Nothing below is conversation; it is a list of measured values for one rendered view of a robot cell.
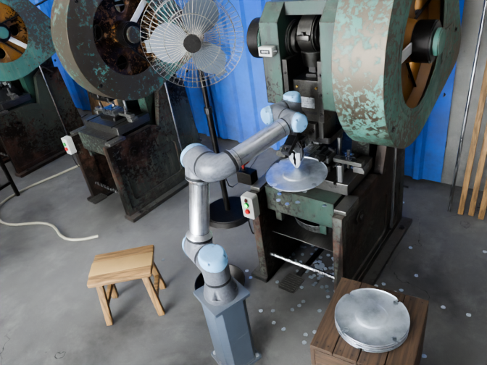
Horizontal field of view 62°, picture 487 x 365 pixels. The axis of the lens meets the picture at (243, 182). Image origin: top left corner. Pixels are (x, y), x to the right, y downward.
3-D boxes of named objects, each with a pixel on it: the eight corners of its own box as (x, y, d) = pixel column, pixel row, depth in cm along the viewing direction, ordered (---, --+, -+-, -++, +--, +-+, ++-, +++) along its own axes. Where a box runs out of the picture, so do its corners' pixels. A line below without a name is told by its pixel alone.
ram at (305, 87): (319, 143, 192) (316, 81, 176) (292, 137, 200) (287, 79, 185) (335, 127, 203) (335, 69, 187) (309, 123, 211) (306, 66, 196)
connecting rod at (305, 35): (317, 98, 183) (313, 17, 165) (293, 95, 190) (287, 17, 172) (338, 82, 196) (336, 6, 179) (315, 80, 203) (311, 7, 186)
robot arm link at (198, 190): (195, 273, 175) (194, 154, 153) (180, 256, 187) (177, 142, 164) (219, 265, 182) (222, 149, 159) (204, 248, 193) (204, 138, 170)
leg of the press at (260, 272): (267, 283, 242) (246, 148, 195) (251, 277, 248) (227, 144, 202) (337, 202, 300) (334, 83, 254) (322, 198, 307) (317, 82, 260)
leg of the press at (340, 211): (352, 321, 211) (352, 171, 165) (332, 311, 218) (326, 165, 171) (411, 222, 270) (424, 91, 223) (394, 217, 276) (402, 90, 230)
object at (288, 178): (254, 174, 197) (254, 173, 197) (300, 151, 208) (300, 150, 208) (290, 200, 176) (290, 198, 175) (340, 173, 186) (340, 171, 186)
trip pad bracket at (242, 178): (254, 203, 222) (250, 173, 211) (240, 199, 227) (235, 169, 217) (261, 198, 225) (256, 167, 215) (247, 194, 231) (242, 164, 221)
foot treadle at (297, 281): (294, 299, 214) (293, 292, 211) (277, 292, 220) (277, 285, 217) (343, 235, 252) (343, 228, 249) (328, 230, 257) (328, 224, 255)
